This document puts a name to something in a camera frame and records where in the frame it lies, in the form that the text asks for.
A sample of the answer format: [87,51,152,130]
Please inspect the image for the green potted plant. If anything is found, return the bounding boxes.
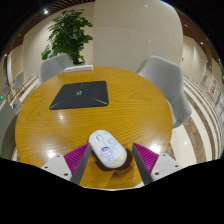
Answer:
[40,9,94,65]

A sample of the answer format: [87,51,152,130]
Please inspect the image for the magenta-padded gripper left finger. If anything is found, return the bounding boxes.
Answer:
[41,143,93,186]

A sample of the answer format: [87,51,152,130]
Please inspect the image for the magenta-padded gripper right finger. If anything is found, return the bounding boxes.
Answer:
[131,142,184,186]

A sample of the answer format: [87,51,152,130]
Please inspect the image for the white cartoon-print computer mouse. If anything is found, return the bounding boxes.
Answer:
[88,129,128,169]

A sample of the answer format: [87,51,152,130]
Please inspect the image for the grey-green upholstered chair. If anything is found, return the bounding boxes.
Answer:
[0,98,23,159]

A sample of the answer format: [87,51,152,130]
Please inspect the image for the black mouse pad green lines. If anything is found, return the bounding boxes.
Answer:
[49,80,110,111]

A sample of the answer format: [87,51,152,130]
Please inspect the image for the small white chair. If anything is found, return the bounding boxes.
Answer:
[12,70,26,93]

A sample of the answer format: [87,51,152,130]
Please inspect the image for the white power strip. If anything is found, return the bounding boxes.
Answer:
[62,64,95,73]

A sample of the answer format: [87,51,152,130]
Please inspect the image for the grey shell chair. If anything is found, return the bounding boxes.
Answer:
[38,53,74,84]
[135,55,193,129]

